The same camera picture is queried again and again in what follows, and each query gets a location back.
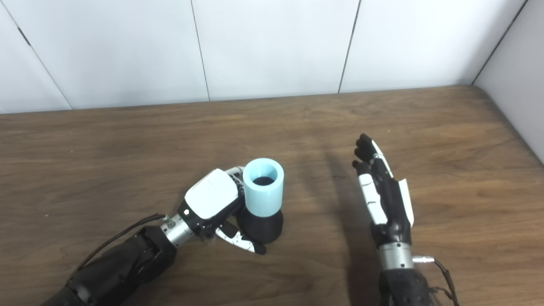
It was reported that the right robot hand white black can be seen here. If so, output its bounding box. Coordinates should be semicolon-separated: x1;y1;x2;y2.
351;133;415;249

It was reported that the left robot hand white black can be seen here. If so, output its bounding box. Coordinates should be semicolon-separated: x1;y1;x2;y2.
177;166;267;255

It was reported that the light-blue short hose piece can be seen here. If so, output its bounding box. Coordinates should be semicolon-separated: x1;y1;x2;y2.
243;158;284;217

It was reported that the black funnel-shaped nozzle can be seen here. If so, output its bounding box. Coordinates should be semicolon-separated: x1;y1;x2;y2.
236;207;284;244

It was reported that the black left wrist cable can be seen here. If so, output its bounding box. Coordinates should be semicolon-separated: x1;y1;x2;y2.
70;214;176;277

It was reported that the thin black braided cable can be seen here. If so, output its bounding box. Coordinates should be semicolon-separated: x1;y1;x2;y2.
429;287;457;306

